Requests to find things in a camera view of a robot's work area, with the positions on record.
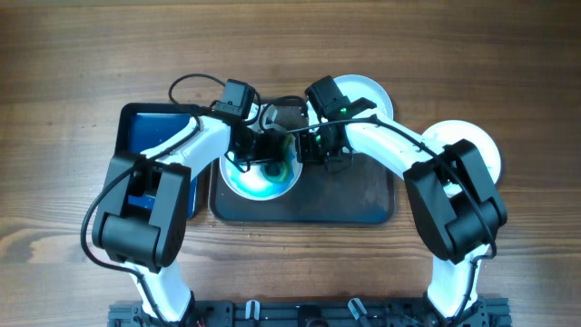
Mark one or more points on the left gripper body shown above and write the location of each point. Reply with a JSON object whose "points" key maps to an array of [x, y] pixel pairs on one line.
{"points": [[258, 145]]}

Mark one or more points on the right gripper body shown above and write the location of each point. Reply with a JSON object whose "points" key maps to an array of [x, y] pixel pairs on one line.
{"points": [[315, 147]]}

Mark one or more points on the green yellow sponge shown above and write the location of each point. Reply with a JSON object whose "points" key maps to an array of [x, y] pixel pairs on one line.
{"points": [[279, 169]]}

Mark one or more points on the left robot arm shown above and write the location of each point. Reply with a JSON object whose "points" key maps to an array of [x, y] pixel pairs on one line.
{"points": [[139, 218]]}

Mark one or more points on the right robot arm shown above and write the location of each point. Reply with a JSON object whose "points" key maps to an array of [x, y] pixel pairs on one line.
{"points": [[456, 206]]}

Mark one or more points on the dark grey serving tray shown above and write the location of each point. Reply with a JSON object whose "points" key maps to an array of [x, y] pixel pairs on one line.
{"points": [[362, 194]]}

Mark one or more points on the black tray with blue water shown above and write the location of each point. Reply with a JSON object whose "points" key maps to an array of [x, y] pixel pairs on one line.
{"points": [[144, 125]]}

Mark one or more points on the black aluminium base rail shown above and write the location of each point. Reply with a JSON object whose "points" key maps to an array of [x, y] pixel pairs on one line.
{"points": [[391, 312]]}

